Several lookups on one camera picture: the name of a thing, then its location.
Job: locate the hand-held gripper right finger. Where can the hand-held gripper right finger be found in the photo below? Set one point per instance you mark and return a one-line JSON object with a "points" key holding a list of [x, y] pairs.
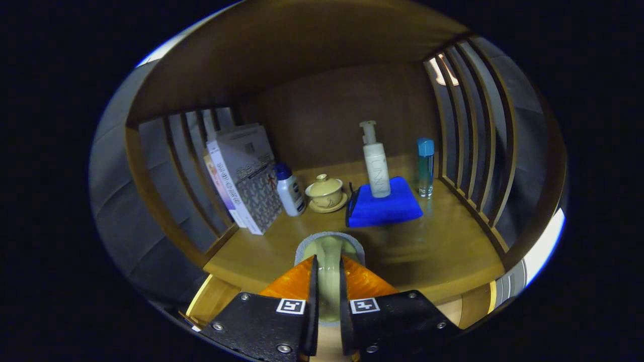
{"points": [[397, 322]]}

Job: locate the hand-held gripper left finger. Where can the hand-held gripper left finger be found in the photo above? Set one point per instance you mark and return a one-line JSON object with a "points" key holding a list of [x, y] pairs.
{"points": [[256, 322]]}

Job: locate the green ornament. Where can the green ornament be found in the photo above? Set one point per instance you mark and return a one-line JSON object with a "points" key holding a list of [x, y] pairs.
{"points": [[329, 281]]}

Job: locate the brown wooden countertop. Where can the brown wooden countertop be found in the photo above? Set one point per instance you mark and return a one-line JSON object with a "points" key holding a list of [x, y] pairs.
{"points": [[427, 251]]}

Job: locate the brown wooden cabinet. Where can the brown wooden cabinet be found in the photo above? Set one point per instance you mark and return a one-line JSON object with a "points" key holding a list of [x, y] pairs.
{"points": [[302, 40]]}

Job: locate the folded blue cloth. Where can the folded blue cloth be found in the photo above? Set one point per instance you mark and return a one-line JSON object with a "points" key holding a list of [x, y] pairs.
{"points": [[387, 211]]}

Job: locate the white bottle blue cap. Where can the white bottle blue cap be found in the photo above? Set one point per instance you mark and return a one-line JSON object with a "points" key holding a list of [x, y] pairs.
{"points": [[292, 193]]}

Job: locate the thin pink purple book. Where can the thin pink purple book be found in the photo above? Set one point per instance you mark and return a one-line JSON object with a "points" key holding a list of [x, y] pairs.
{"points": [[217, 183]]}

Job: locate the thick white patterned book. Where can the thick white patterned book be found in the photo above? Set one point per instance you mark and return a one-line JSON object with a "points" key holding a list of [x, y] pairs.
{"points": [[251, 176]]}

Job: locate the yellow lidded teacup with saucer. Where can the yellow lidded teacup with saucer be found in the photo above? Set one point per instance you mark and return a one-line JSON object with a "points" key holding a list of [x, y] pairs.
{"points": [[325, 191]]}

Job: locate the white pump bottle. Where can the white pump bottle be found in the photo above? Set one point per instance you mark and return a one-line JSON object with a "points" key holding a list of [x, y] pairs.
{"points": [[377, 171]]}

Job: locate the clear blue bottle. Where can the clear blue bottle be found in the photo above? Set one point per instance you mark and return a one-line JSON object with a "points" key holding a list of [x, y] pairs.
{"points": [[425, 168]]}

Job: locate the black backdrop cloth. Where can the black backdrop cloth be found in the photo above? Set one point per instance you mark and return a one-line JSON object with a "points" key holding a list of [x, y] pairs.
{"points": [[115, 201]]}

